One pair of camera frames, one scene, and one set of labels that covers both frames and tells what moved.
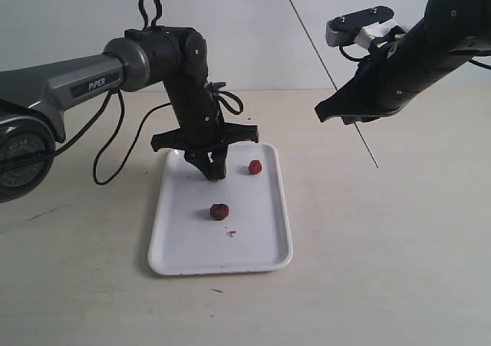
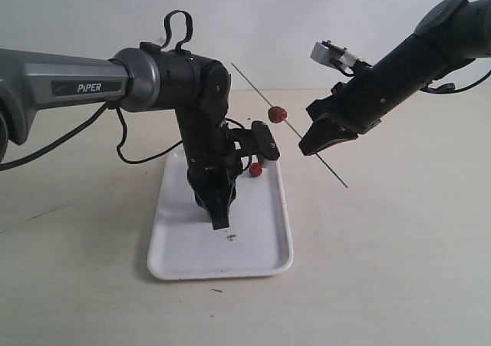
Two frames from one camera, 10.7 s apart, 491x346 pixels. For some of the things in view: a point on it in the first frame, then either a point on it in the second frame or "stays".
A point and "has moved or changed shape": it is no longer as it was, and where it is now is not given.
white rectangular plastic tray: (256, 234) stays
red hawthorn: (255, 166) stays
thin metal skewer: (327, 72) -> (298, 133)
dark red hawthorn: (217, 175) has moved or changed shape
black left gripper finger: (219, 162) -> (219, 211)
